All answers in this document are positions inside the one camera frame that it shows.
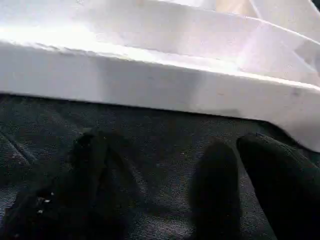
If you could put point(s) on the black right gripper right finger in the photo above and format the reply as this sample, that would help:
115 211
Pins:
287 190

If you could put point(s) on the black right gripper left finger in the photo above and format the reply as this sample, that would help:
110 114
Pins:
55 200

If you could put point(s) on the white plastic table top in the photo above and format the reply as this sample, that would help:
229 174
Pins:
150 60

